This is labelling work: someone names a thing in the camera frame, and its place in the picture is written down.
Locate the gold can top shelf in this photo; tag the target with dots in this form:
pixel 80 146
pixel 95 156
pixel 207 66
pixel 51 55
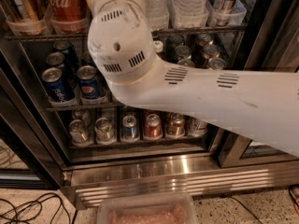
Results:
pixel 26 17

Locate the front green can middle shelf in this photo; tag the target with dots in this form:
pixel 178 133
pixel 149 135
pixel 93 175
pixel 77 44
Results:
pixel 186 62

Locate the bottom shelf red can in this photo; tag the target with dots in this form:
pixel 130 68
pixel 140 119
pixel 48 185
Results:
pixel 153 127

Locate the middle green can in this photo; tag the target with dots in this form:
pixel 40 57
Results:
pixel 182 52

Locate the middle left Pepsi can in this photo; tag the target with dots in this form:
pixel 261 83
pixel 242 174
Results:
pixel 58 60

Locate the clear water bottle left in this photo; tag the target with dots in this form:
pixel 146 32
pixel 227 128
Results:
pixel 157 14

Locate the tea bottle white cap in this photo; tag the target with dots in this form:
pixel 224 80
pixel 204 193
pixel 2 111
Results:
pixel 159 48

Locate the clear water bottle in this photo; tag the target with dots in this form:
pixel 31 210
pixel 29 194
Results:
pixel 157 14
pixel 187 13

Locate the back gold can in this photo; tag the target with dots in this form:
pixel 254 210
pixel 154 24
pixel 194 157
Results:
pixel 202 40

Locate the bottom shelf green silver can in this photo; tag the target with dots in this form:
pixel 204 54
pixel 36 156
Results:
pixel 104 131

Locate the bottom shelf silver can left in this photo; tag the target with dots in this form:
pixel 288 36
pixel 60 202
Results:
pixel 79 131

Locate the front gold can middle shelf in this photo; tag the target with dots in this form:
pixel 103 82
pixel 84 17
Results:
pixel 216 64

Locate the front left Pepsi can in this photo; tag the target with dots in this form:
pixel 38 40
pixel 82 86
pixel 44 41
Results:
pixel 57 86

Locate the gold can shelf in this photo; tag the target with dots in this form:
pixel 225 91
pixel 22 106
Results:
pixel 26 17
pixel 216 64

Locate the bottom shelf copper can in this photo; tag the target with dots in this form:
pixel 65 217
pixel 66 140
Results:
pixel 176 125

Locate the back green can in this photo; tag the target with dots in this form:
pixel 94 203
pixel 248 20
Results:
pixel 170 44

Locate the middle gold can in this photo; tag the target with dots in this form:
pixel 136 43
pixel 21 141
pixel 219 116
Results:
pixel 207 52

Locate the pepsi can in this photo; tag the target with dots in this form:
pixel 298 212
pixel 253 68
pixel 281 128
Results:
pixel 87 59
pixel 68 50
pixel 58 60
pixel 57 86
pixel 89 83

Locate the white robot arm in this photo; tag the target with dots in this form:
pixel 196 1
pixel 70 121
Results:
pixel 262 106

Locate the red Coca-Cola can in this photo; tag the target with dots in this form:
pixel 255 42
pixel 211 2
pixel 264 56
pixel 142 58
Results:
pixel 68 15

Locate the back left Pepsi can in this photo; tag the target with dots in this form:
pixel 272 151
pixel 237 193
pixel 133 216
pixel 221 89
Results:
pixel 68 50

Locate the bottom shelf tea bottle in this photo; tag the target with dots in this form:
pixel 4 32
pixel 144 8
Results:
pixel 196 127

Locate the bottom shelf blue can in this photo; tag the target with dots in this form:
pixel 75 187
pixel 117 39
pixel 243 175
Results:
pixel 129 127

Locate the blue silver can top shelf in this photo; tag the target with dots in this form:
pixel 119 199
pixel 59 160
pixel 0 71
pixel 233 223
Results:
pixel 226 12

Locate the clear plastic bin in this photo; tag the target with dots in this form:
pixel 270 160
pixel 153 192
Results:
pixel 158 208

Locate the stainless fridge cabinet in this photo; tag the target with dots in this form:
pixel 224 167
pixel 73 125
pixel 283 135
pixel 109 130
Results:
pixel 35 128

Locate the clear water bottle right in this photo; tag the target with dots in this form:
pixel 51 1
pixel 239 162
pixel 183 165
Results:
pixel 187 13

